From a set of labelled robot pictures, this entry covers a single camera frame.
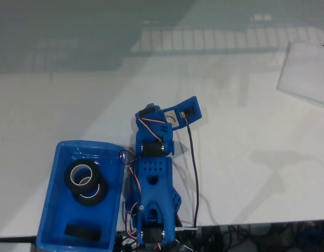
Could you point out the black tape roll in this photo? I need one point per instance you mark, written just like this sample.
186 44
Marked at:
99 198
82 232
96 170

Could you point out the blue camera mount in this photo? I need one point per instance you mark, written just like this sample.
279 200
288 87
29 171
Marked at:
193 109

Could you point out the white paper pad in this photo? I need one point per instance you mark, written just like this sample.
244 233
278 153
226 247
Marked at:
306 71

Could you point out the black tape roll, white core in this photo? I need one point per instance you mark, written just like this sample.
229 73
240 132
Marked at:
99 198

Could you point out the blue plastic bin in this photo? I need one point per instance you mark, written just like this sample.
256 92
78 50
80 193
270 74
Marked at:
54 210

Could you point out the black tape roll on edge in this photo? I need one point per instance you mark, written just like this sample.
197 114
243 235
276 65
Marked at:
82 232

